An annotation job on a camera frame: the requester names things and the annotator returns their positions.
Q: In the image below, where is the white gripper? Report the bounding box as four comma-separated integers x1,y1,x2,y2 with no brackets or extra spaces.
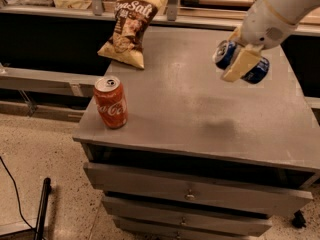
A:
222,0,297,82

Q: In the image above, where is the blue pepsi can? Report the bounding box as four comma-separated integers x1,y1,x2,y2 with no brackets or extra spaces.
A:
213,40,270,84

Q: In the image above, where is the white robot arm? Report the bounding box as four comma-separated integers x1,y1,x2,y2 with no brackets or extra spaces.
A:
222,0,320,82

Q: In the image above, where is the red coca-cola can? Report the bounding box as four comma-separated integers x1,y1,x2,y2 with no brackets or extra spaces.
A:
94,75,128,129

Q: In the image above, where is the brown sea salt chip bag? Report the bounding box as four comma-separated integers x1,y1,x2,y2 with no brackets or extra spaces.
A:
98,0,166,69

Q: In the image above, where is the grey drawer cabinet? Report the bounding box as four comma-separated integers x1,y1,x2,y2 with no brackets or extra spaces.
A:
72,26,320,240

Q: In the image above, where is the top grey drawer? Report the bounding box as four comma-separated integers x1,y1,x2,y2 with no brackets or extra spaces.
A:
84,162,313,216

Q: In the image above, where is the grey drawer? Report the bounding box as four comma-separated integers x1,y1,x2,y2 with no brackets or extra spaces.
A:
84,162,313,216
113,217,255,240
102,196,272,237

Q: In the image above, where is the black caster wheel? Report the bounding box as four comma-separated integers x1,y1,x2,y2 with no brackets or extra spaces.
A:
292,211,306,229

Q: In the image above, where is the middle grey drawer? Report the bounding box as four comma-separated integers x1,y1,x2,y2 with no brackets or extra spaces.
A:
102,196,272,237

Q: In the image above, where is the bottom grey drawer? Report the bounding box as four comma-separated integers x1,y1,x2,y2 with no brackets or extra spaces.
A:
113,217,255,240

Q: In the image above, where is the grey lower bench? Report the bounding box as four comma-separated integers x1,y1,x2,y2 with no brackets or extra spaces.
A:
0,66,98,122

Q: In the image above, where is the black pole on floor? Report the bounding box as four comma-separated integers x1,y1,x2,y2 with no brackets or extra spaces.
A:
33,178,51,240

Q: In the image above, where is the grey metal shelf rail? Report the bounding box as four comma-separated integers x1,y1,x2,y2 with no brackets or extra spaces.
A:
1,0,320,36

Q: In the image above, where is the black cable on floor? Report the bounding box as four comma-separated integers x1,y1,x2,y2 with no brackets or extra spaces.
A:
0,155,48,240

